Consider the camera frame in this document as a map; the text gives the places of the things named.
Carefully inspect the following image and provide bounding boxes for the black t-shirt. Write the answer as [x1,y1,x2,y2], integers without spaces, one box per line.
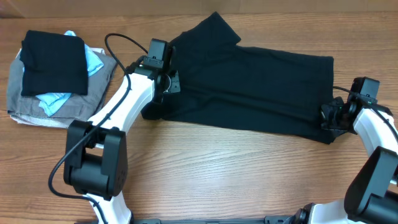
[142,13,334,144]

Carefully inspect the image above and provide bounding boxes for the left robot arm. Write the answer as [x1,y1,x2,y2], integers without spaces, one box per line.
[63,39,180,223]

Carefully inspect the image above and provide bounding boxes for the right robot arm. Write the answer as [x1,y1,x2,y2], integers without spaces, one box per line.
[285,77,397,223]

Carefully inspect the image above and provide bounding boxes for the folded grey trousers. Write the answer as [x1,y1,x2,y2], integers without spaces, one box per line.
[6,52,116,121]

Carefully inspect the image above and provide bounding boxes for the folded black garment on pile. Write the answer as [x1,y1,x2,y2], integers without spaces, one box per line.
[20,30,88,96]

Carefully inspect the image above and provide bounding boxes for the folded light blue garment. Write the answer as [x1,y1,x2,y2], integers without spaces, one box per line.
[35,30,104,116]

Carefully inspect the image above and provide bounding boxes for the folded white mesh garment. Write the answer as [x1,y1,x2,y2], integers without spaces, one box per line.
[10,114,73,129]

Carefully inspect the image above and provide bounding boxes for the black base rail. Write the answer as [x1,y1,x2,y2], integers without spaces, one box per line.
[132,215,294,224]

